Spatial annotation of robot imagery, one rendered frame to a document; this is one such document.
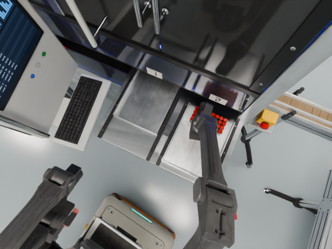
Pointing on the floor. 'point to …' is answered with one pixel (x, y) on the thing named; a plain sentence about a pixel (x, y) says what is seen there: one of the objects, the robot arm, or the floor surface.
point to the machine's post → (292, 73)
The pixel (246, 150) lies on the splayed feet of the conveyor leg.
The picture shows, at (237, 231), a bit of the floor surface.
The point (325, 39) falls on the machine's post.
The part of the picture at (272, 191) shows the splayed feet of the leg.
